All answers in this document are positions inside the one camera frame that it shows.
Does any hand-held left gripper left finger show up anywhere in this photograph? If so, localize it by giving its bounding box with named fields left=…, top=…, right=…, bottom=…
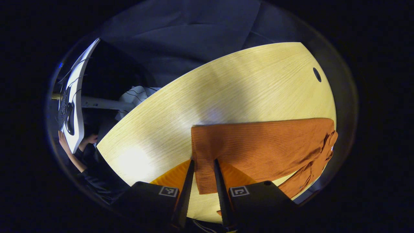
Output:
left=111, top=158, right=196, bottom=229

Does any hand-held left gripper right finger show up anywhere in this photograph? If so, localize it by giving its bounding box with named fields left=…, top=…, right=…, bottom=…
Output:
left=212, top=158, right=298, bottom=232

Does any orange knit garment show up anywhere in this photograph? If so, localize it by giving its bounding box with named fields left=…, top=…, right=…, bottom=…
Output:
left=191, top=118, right=339, bottom=216

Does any black backdrop cloth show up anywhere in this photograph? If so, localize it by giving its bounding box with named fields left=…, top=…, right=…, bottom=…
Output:
left=81, top=0, right=358, bottom=201

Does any white desk beam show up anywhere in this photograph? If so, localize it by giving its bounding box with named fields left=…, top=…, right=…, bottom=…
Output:
left=81, top=96, right=136, bottom=112

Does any black keyboard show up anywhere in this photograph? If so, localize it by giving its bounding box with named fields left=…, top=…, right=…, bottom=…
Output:
left=59, top=87, right=71, bottom=130

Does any white desk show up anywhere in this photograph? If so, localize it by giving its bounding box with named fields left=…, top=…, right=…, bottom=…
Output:
left=58, top=38, right=101, bottom=154

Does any white box with cables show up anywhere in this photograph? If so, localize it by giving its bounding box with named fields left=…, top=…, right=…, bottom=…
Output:
left=117, top=85, right=161, bottom=121

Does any black computer mouse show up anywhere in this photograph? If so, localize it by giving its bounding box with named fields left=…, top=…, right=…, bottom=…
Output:
left=66, top=102, right=75, bottom=136

